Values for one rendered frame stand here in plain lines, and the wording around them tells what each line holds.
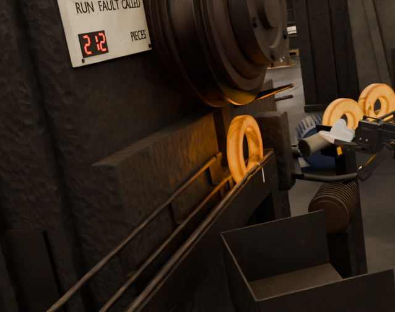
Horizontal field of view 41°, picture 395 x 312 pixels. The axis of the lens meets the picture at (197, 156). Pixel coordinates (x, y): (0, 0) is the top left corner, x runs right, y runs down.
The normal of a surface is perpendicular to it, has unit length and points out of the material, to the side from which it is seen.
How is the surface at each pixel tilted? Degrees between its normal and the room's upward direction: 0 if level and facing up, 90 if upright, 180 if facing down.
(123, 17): 90
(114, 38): 90
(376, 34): 90
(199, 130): 90
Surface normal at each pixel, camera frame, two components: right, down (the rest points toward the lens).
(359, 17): -0.64, 0.29
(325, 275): -0.16, -0.93
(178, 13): -0.44, 0.24
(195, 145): 0.88, -0.04
